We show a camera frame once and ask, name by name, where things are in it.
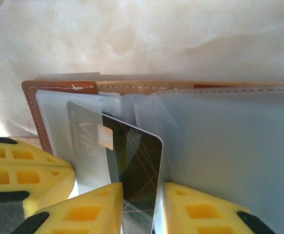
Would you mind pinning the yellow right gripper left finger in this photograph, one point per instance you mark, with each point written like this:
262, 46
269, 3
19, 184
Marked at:
103, 195

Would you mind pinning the black VIP card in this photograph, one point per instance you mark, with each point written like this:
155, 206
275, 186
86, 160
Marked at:
137, 158

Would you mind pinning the brown leather card holder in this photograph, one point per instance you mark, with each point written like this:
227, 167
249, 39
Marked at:
83, 88

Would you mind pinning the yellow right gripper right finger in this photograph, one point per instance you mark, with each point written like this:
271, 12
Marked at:
176, 195

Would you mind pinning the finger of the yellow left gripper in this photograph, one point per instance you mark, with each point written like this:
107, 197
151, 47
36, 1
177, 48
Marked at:
34, 159
46, 187

